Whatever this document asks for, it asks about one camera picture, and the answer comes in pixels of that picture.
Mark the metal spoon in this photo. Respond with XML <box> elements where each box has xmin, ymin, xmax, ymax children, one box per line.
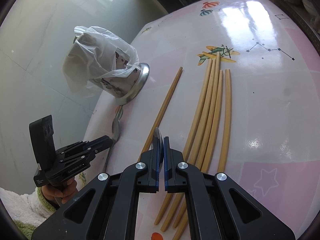
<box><xmin>151</xmin><ymin>127</ymin><xmax>162</xmax><ymax>152</ymax></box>
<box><xmin>104</xmin><ymin>117</ymin><xmax>120</xmax><ymax>172</ymax></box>

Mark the bamboo chopstick of group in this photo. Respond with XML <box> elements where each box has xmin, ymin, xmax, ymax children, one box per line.
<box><xmin>172</xmin><ymin>51</ymin><xmax>221</xmax><ymax>229</ymax></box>
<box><xmin>172</xmin><ymin>70</ymin><xmax>223</xmax><ymax>240</ymax></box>
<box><xmin>154</xmin><ymin>59</ymin><xmax>219</xmax><ymax>232</ymax></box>
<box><xmin>154</xmin><ymin>59</ymin><xmax>212</xmax><ymax>225</ymax></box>

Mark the lone bamboo chopstick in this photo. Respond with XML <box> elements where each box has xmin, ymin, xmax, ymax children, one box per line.
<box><xmin>137</xmin><ymin>67</ymin><xmax>183</xmax><ymax>161</ymax></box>

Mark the steel utensil holder cup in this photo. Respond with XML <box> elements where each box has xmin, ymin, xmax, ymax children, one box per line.
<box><xmin>87</xmin><ymin>62</ymin><xmax>150</xmax><ymax>105</ymax></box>

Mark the person's left hand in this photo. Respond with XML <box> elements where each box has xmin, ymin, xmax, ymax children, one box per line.
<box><xmin>41</xmin><ymin>177</ymin><xmax>79</xmax><ymax>205</ymax></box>

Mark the white plastic bag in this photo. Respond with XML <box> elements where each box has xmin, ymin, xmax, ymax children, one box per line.
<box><xmin>62</xmin><ymin>25</ymin><xmax>139</xmax><ymax>96</ymax></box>

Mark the pink patterned tablecloth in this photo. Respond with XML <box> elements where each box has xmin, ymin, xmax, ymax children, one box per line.
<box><xmin>77</xmin><ymin>0</ymin><xmax>320</xmax><ymax>240</ymax></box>

